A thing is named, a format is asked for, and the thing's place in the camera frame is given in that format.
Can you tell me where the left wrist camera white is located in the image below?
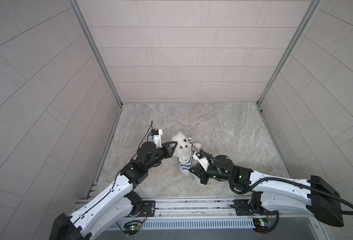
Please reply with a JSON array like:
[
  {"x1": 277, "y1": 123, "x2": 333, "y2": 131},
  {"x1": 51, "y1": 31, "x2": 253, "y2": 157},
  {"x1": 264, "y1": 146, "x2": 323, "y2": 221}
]
[{"x1": 149, "y1": 129, "x2": 163, "y2": 148}]

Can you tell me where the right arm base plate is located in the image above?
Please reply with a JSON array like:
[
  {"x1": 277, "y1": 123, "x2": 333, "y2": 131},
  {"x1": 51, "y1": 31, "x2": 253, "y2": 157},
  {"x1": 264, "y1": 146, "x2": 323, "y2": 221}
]
[{"x1": 230, "y1": 199, "x2": 276, "y2": 216}]

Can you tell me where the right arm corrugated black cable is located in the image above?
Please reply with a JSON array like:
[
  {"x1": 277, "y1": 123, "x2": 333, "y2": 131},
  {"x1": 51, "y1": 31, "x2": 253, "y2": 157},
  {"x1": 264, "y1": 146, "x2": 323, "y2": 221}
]
[{"x1": 203, "y1": 151, "x2": 353, "y2": 216}]

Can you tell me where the green circuit board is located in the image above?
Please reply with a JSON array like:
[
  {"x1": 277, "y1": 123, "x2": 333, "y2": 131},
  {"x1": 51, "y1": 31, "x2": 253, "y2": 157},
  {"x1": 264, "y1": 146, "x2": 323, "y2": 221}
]
[
  {"x1": 252, "y1": 218, "x2": 270, "y2": 233},
  {"x1": 123, "y1": 220, "x2": 143, "y2": 236}
]

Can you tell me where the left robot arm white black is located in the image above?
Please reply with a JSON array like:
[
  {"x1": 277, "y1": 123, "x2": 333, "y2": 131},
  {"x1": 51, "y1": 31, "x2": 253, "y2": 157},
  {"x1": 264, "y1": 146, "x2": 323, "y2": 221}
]
[{"x1": 49, "y1": 142, "x2": 177, "y2": 240}]

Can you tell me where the left corner aluminium profile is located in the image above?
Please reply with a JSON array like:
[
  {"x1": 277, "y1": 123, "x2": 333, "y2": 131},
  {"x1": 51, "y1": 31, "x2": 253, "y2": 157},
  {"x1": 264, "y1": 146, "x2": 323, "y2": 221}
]
[{"x1": 68, "y1": 0, "x2": 122, "y2": 108}]

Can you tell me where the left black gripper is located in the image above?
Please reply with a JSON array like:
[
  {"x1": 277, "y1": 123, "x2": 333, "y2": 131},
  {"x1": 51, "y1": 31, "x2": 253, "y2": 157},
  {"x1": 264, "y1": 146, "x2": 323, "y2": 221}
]
[{"x1": 142, "y1": 141, "x2": 177, "y2": 172}]

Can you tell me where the corner aluminium profile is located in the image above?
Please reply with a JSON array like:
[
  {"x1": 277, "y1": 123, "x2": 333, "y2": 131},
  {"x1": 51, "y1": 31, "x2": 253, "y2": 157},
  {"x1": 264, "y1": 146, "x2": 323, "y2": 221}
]
[
  {"x1": 256, "y1": 0, "x2": 322, "y2": 108},
  {"x1": 68, "y1": 0, "x2": 122, "y2": 108}
]

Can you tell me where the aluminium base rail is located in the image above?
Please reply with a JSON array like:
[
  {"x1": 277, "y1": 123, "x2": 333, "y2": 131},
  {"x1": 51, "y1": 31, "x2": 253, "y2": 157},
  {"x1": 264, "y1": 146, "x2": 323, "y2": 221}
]
[{"x1": 74, "y1": 196, "x2": 319, "y2": 221}]

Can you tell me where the blue white striped knit sweater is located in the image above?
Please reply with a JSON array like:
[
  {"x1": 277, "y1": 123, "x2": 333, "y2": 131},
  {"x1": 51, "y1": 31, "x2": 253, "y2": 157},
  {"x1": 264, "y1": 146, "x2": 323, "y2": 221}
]
[{"x1": 177, "y1": 138, "x2": 197, "y2": 173}]

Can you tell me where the left green circuit board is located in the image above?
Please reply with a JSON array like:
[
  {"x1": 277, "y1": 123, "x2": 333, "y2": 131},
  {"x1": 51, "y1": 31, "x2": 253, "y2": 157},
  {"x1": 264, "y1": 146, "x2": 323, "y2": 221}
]
[{"x1": 123, "y1": 220, "x2": 143, "y2": 236}]

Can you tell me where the right corner aluminium profile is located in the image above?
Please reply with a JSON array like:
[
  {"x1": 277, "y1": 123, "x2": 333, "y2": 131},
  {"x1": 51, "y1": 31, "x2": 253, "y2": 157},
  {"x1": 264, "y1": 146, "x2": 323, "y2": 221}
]
[{"x1": 256, "y1": 0, "x2": 322, "y2": 108}]

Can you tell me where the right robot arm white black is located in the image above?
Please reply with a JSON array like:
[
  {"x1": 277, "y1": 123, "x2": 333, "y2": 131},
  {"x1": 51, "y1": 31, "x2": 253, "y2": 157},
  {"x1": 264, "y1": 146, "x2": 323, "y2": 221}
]
[{"x1": 189, "y1": 154, "x2": 344, "y2": 227}]

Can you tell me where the white plush teddy bear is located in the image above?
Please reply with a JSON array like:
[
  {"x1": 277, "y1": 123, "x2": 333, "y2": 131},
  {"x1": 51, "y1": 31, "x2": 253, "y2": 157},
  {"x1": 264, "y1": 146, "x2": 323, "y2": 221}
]
[{"x1": 171, "y1": 132, "x2": 202, "y2": 175}]

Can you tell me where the white ventilation grille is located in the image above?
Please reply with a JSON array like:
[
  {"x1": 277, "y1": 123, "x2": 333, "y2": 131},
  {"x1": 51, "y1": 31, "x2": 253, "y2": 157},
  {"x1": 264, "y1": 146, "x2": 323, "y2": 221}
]
[{"x1": 141, "y1": 218, "x2": 255, "y2": 230}]

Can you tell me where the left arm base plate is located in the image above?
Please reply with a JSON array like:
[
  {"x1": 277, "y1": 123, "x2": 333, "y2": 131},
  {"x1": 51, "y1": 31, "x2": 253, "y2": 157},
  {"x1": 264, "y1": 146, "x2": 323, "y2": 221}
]
[{"x1": 128, "y1": 201, "x2": 156, "y2": 218}]

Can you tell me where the right green circuit board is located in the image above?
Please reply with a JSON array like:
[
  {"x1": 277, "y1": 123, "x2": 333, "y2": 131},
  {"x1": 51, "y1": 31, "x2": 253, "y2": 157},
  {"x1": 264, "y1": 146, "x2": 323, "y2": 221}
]
[{"x1": 252, "y1": 218, "x2": 270, "y2": 233}]

